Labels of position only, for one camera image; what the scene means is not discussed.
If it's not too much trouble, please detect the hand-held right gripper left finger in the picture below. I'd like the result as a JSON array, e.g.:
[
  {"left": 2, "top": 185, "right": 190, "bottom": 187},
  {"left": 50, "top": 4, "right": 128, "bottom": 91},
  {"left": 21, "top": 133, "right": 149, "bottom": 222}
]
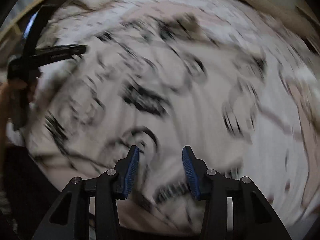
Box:
[{"left": 31, "top": 145, "right": 140, "bottom": 240}]

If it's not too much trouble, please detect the bear print bed sheet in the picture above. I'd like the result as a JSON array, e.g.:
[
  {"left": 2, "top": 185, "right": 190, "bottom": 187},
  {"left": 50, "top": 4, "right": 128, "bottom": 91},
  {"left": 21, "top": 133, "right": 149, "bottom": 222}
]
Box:
[{"left": 5, "top": 0, "right": 320, "bottom": 230}]

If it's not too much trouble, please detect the wooden headboard shelf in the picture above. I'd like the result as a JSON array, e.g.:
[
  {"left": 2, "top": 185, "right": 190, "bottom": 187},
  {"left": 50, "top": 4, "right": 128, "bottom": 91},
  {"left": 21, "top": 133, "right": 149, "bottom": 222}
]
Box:
[{"left": 0, "top": 0, "right": 65, "bottom": 55}]

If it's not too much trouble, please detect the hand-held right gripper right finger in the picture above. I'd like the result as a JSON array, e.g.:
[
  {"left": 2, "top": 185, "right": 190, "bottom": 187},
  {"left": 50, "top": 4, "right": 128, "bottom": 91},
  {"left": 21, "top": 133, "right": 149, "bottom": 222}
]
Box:
[{"left": 182, "top": 145, "right": 292, "bottom": 240}]

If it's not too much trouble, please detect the dark cloth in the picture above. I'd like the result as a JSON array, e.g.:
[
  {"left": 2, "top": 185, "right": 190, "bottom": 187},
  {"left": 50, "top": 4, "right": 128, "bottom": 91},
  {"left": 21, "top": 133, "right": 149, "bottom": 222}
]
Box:
[{"left": 0, "top": 142, "right": 65, "bottom": 240}]

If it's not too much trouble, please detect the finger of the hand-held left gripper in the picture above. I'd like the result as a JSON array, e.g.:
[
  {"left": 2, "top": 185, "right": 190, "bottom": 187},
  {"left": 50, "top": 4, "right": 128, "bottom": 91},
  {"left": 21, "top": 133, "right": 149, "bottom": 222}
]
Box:
[
  {"left": 35, "top": 44, "right": 87, "bottom": 67},
  {"left": 22, "top": 0, "right": 73, "bottom": 55}
]

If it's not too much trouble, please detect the person's left hand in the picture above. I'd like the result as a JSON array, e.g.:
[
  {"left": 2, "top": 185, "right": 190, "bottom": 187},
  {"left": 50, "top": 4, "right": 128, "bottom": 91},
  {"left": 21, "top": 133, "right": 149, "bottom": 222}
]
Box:
[{"left": 0, "top": 80, "right": 37, "bottom": 108}]

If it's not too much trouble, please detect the black and white print garment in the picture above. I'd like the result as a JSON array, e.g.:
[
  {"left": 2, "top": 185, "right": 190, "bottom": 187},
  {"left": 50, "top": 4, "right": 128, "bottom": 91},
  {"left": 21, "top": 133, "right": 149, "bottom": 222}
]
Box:
[{"left": 27, "top": 17, "right": 253, "bottom": 230}]

